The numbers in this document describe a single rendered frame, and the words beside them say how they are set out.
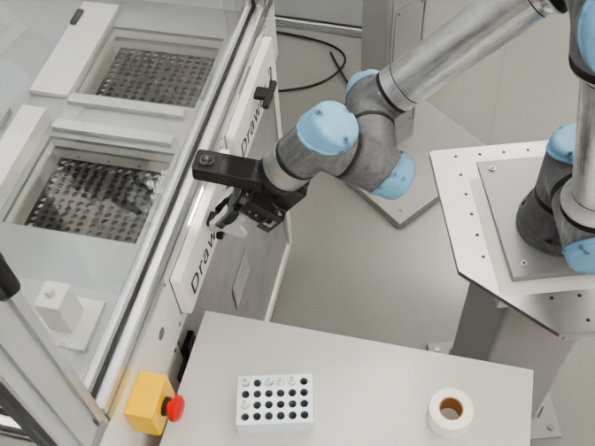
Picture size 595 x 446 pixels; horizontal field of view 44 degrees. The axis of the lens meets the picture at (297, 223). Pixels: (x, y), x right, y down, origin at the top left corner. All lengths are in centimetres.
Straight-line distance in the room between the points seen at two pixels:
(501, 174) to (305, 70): 146
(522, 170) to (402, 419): 59
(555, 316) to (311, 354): 43
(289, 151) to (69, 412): 45
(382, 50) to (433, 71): 111
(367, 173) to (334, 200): 138
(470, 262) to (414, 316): 82
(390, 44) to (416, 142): 48
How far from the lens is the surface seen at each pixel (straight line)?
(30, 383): 87
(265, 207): 116
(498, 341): 163
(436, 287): 227
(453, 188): 151
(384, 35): 217
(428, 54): 110
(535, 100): 283
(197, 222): 126
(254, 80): 147
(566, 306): 140
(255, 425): 121
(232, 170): 113
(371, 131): 110
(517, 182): 154
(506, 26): 107
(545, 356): 175
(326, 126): 100
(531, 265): 141
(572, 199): 120
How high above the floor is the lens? 192
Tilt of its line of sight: 54 degrees down
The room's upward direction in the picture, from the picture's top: 5 degrees counter-clockwise
